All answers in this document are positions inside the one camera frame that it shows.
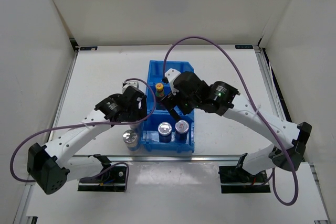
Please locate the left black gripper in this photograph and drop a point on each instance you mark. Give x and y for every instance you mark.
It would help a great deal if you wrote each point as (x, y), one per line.
(139, 113)

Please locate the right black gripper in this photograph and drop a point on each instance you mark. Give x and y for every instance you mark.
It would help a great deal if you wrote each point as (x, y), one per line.
(167, 102)

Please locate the sauce bottle yellow cap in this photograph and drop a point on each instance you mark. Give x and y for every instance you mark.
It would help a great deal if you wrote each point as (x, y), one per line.
(159, 91)

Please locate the silver can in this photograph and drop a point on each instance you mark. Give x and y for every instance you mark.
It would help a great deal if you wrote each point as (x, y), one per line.
(131, 140)
(135, 127)

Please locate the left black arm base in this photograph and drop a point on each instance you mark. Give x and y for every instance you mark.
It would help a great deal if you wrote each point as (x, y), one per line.
(114, 180)

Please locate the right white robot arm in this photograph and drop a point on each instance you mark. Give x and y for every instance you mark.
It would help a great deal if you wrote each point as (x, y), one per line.
(288, 140)

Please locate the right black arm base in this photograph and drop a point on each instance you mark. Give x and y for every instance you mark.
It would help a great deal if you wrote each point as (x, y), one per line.
(236, 182)

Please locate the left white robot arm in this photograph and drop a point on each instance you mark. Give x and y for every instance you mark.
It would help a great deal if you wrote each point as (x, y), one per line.
(52, 165)

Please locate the blue plastic divided bin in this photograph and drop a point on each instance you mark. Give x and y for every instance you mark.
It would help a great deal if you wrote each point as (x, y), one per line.
(149, 136)

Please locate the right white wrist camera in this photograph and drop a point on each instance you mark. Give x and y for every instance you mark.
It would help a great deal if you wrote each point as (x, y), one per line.
(169, 77)

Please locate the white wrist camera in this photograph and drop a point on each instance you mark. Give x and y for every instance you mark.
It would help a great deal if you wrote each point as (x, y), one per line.
(169, 77)
(132, 83)

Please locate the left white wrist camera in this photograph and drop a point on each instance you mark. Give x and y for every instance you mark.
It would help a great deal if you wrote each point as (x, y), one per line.
(132, 83)

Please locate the aluminium table frame rail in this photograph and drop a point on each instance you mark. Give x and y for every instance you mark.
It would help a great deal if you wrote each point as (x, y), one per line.
(276, 98)

